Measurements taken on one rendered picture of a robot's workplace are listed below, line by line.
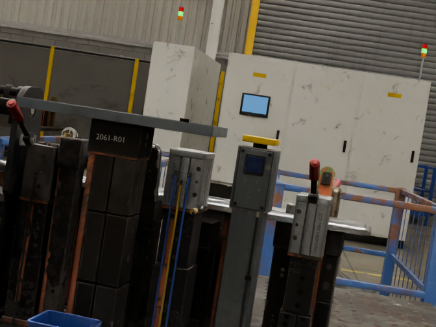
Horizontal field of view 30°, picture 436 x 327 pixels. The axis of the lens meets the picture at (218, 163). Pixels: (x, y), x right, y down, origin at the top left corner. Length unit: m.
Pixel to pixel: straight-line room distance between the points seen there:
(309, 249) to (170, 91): 8.23
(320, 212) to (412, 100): 8.28
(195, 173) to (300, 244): 0.25
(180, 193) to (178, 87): 8.14
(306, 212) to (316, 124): 8.13
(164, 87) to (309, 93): 1.73
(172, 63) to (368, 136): 2.48
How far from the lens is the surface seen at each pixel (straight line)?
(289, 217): 1.71
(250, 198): 1.44
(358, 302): 2.53
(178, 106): 9.74
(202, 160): 1.61
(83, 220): 1.52
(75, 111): 1.49
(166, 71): 9.79
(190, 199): 1.62
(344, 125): 9.73
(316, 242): 1.60
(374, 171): 9.79
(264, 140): 1.44
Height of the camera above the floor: 1.18
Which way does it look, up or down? 3 degrees down
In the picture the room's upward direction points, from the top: 9 degrees clockwise
